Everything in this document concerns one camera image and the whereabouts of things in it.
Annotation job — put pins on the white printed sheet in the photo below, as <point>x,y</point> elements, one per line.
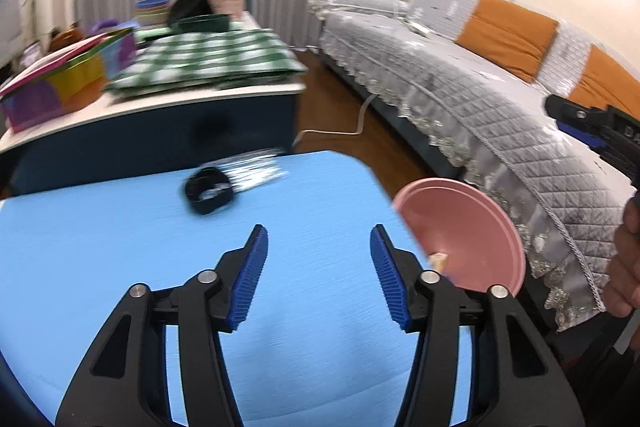
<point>11,19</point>

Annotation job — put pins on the colourful box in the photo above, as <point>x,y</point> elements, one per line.
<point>60,82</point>

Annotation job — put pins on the black hat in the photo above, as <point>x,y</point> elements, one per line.
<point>190,4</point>

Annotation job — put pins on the green checked cloth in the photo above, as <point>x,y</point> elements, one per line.
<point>210,57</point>

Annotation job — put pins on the cream packet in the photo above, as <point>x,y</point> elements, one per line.
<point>438,261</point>

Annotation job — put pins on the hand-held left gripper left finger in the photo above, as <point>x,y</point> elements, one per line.
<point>247,279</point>

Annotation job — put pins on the pink plastic plate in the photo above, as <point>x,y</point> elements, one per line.
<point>465,227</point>

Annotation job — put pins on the dark green tray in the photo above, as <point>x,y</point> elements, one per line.
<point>202,24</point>

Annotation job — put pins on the clear plastic sheet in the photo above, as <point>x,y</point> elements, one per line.
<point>257,169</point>

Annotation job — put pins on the dark blue cabinet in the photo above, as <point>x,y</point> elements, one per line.
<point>150,137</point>

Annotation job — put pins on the black band roll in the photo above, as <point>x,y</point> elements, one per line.
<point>200,202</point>

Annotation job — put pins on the brown teapot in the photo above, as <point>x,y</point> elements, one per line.
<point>65,39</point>

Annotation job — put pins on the stack of bowls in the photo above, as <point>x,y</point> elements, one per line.
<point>152,9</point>

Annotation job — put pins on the large orange cushion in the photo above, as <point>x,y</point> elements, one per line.
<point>507,34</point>

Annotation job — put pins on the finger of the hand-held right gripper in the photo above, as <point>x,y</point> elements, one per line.
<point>575,111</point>
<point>580,136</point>

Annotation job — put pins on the grey quilted sofa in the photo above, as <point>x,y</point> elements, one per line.
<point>450,92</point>

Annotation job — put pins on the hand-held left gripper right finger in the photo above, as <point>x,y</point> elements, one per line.
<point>392,279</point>

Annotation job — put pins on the person's right hand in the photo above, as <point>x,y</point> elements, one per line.
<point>627,267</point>

